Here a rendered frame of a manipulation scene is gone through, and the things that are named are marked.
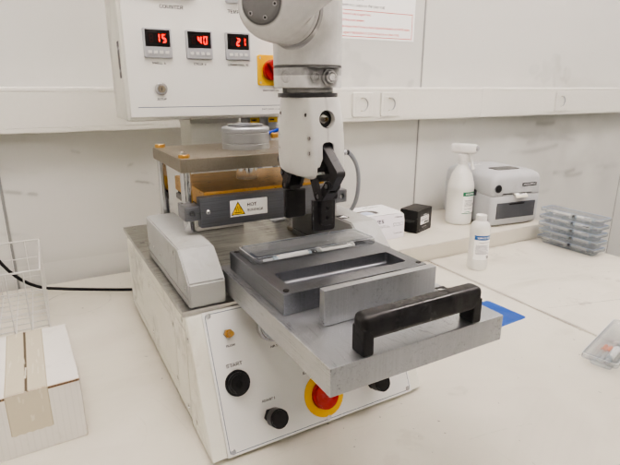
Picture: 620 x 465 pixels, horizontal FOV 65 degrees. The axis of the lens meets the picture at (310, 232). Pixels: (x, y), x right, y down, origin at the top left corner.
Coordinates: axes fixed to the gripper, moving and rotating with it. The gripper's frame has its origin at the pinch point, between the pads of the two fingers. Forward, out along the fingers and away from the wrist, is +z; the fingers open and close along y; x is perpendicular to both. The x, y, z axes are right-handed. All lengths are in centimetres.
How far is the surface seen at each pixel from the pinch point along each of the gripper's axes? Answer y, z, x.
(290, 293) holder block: -12.4, 5.1, 9.1
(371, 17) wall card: 71, -36, -61
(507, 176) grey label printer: 43, 10, -93
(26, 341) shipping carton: 22.8, 20.5, 36.1
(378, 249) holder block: -5.1, 5.1, -8.1
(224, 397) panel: -2.7, 22.2, 13.9
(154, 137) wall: 73, -5, 4
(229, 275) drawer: 1.9, 7.5, 10.8
